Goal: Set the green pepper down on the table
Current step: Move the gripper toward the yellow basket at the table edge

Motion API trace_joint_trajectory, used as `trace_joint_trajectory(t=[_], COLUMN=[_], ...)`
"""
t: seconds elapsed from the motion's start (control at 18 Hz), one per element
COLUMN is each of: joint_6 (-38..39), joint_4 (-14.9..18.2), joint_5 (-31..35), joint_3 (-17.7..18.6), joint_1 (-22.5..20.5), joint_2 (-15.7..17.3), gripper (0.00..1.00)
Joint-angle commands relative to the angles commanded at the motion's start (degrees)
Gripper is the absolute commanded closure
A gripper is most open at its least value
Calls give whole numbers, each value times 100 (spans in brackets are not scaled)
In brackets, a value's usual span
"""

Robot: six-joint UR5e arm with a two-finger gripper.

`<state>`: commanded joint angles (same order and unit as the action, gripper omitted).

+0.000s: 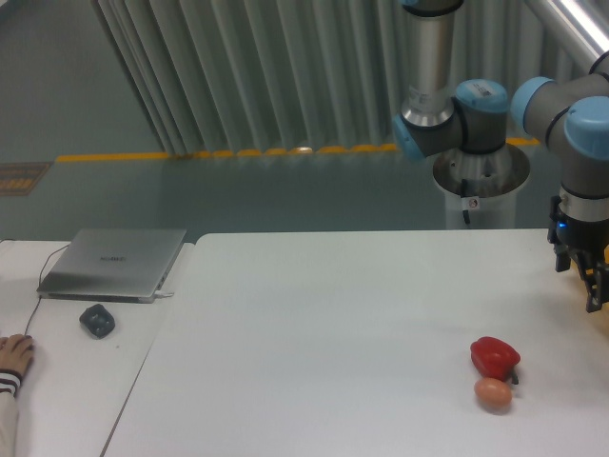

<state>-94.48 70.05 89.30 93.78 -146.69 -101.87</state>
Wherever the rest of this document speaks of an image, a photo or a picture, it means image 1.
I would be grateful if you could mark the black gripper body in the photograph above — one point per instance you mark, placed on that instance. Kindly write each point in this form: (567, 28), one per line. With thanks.
(579, 223)

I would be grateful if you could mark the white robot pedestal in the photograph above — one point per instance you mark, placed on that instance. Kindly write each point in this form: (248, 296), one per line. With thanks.
(481, 191)

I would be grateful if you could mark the silver closed laptop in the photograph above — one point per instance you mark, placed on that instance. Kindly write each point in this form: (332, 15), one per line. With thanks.
(114, 265)

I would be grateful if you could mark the brown egg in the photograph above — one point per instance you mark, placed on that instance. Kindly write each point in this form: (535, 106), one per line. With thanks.
(493, 393)

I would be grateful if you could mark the black small gadget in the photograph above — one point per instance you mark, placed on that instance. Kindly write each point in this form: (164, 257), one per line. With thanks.
(97, 321)

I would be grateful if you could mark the person's hand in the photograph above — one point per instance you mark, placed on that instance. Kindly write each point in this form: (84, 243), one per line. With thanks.
(13, 359)

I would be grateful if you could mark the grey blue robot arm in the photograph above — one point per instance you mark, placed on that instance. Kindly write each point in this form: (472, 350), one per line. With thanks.
(465, 129)

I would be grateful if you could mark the red bell pepper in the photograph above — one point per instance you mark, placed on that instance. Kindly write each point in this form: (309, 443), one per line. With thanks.
(493, 358)

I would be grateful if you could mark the striped sleeve forearm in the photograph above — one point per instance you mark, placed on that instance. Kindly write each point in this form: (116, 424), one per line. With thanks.
(10, 385)

